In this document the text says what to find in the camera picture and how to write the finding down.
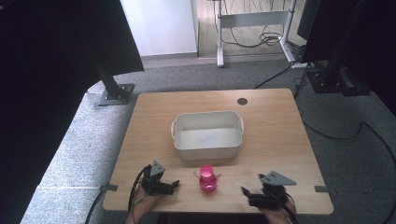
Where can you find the dark round table grommet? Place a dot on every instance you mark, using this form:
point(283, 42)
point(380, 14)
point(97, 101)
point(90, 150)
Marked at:
point(242, 101)

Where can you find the black curtain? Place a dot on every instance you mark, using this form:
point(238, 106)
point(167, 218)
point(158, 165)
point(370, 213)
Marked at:
point(373, 37)
point(46, 77)

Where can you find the person's right hand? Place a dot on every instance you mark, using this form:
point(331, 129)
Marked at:
point(278, 215)

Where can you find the white plastic basin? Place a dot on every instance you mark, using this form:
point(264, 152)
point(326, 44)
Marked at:
point(207, 137)

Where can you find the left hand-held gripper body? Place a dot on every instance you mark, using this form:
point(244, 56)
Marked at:
point(153, 178)

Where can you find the black metal stand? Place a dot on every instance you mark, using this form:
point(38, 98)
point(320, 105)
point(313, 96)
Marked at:
point(334, 71)
point(112, 88)

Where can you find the white panel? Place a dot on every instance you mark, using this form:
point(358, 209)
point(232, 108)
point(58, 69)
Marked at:
point(160, 26)

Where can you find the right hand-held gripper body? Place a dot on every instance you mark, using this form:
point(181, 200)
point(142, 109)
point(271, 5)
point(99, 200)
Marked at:
point(274, 193)

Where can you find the white desk frame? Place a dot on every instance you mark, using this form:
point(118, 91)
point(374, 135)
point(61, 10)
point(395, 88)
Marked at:
point(253, 19)

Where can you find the grey table bracket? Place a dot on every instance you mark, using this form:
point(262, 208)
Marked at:
point(323, 188)
point(109, 187)

